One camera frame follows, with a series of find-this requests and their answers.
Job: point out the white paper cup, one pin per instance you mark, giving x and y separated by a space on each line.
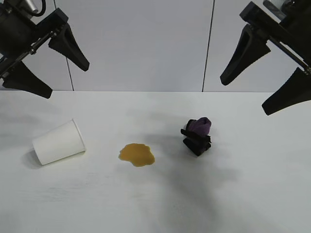
58 143

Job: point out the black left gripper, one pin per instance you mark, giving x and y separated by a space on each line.
17 34

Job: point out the purple and black cloth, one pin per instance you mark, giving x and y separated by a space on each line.
196 143

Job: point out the brown liquid spill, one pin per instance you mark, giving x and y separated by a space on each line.
136 155

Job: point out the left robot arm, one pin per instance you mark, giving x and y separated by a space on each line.
24 4

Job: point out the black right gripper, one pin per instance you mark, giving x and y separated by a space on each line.
294 31

